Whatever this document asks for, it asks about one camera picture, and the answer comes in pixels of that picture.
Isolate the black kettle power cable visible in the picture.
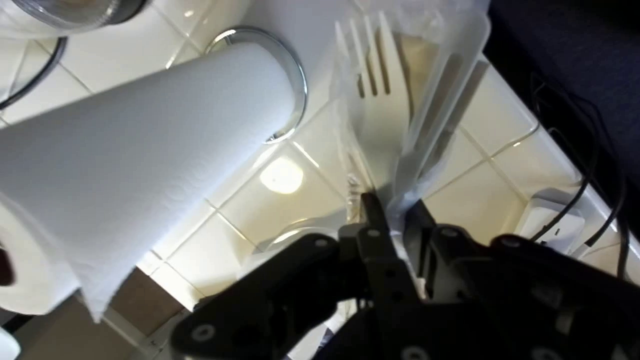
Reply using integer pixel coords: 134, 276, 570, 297
0, 37, 71, 113

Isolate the black glass electric kettle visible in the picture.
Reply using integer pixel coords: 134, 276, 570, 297
0, 0, 152, 38

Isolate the white paper towel roll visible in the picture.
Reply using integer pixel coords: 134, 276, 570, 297
0, 42, 299, 326

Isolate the black power strip cable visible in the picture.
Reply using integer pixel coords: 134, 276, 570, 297
528, 78, 632, 283

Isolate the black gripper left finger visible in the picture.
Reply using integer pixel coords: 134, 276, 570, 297
169, 189, 417, 360

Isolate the white power strip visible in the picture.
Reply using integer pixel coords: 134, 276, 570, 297
516, 186, 596, 253

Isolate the white plastic fork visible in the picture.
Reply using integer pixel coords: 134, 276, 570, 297
332, 11, 415, 192

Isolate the navy blue sofa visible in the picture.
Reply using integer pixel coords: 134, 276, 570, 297
482, 0, 640, 237

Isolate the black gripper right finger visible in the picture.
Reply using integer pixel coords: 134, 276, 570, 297
402, 199, 640, 360

